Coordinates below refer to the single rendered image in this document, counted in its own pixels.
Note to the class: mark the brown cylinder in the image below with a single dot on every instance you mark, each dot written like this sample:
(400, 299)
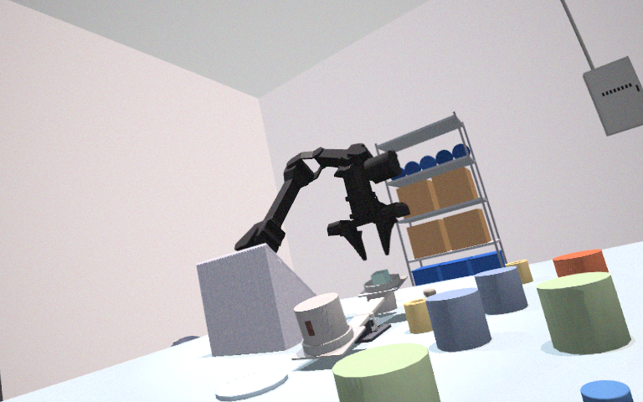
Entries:
(580, 262)

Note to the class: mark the white balance beam with round pans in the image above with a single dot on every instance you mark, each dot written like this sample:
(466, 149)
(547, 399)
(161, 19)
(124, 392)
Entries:
(362, 330)

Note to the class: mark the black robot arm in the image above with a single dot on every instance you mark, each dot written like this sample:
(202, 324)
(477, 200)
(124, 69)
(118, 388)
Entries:
(356, 165)

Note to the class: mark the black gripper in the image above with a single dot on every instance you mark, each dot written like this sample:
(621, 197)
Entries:
(363, 206)

